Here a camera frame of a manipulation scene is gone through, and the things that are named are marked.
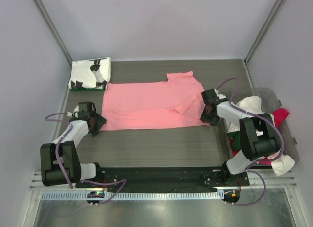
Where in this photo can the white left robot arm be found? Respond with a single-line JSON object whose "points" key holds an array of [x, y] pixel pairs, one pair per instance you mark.
{"points": [[59, 159]]}

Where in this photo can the pink t shirt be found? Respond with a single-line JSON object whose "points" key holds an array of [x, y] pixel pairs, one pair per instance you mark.
{"points": [[175, 103]]}

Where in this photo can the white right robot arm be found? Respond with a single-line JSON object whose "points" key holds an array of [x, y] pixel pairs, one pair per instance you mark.
{"points": [[259, 137]]}

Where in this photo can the aluminium frame post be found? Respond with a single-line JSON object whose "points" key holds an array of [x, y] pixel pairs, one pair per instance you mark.
{"points": [[52, 28], [266, 25]]}

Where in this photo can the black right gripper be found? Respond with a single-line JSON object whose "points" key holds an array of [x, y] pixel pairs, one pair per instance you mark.
{"points": [[204, 117]]}

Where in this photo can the white crumpled t shirt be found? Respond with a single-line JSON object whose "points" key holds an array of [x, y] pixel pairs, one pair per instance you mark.
{"points": [[253, 104]]}

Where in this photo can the dark green crumpled t shirt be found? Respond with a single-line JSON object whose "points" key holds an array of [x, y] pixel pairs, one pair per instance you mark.
{"points": [[235, 140]]}

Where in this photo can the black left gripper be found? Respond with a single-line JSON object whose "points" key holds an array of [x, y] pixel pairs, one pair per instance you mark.
{"points": [[100, 122]]}

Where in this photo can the white slotted cable duct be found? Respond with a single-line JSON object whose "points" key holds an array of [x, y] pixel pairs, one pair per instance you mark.
{"points": [[100, 196]]}

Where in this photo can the right aluminium frame post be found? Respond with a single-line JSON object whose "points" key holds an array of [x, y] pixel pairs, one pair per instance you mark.
{"points": [[266, 25]]}

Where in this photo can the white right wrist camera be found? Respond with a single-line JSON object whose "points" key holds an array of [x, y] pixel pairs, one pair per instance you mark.
{"points": [[220, 96]]}

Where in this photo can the folded green t shirt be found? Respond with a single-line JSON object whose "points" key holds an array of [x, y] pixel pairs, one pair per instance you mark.
{"points": [[86, 89]]}

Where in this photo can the magenta crumpled t shirt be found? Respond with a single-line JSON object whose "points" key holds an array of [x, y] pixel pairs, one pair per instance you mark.
{"points": [[278, 116]]}

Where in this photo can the left aluminium frame post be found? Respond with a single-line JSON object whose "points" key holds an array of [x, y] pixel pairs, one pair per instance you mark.
{"points": [[52, 28]]}

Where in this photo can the folded white printed t shirt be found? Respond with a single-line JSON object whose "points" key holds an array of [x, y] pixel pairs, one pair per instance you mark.
{"points": [[92, 74]]}

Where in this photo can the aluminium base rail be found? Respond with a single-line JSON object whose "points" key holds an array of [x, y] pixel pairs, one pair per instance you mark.
{"points": [[36, 183]]}

